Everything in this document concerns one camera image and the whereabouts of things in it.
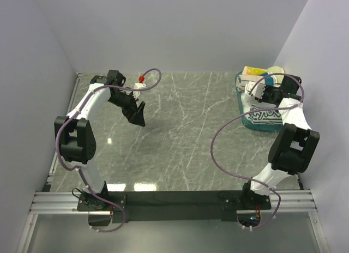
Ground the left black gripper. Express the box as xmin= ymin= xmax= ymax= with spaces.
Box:
xmin=109 ymin=90 xmax=146 ymax=127

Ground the white terry towel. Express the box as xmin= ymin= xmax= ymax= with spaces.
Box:
xmin=241 ymin=93 xmax=256 ymax=109

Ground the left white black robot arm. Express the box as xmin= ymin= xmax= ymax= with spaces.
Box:
xmin=54 ymin=70 xmax=146 ymax=210

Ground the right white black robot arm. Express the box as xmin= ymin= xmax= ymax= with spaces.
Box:
xmin=240 ymin=75 xmax=320 ymax=209

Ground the black white striped rolled towel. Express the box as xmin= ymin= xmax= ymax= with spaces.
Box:
xmin=244 ymin=105 xmax=282 ymax=125

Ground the pale yellow rolled towel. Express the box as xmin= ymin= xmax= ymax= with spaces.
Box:
xmin=267 ymin=66 xmax=285 ymax=84

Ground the beige teal rolled towel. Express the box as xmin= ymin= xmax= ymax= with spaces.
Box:
xmin=236 ymin=74 xmax=276 ymax=92

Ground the teal tray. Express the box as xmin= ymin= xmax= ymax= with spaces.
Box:
xmin=235 ymin=72 xmax=282 ymax=131

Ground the yellow patterned rolled towel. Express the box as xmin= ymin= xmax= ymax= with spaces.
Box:
xmin=242 ymin=66 xmax=267 ymax=76

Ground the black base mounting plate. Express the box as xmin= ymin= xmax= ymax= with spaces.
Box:
xmin=76 ymin=190 xmax=272 ymax=227

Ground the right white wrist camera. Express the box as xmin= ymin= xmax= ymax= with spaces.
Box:
xmin=244 ymin=81 xmax=266 ymax=99

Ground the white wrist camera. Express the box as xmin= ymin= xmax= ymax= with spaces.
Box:
xmin=244 ymin=81 xmax=266 ymax=99
xmin=133 ymin=75 xmax=149 ymax=100

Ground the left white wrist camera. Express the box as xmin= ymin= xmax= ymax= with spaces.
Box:
xmin=133 ymin=75 xmax=149 ymax=100

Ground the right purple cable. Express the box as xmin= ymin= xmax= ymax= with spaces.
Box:
xmin=210 ymin=74 xmax=281 ymax=230

